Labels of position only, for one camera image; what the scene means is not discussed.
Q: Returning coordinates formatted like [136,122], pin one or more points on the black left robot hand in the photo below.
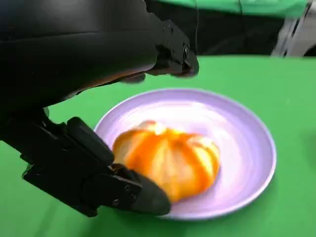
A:
[74,49]

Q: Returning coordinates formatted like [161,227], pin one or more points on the orange and white bread roll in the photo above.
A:
[170,158]

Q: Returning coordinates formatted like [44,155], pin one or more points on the black backdrop curtain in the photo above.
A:
[227,34]

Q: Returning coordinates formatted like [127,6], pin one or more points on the lilac plate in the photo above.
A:
[234,128]

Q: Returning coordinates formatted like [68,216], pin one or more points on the green table cloth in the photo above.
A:
[271,79]

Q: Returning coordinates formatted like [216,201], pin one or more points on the grey metal frame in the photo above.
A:
[293,37]

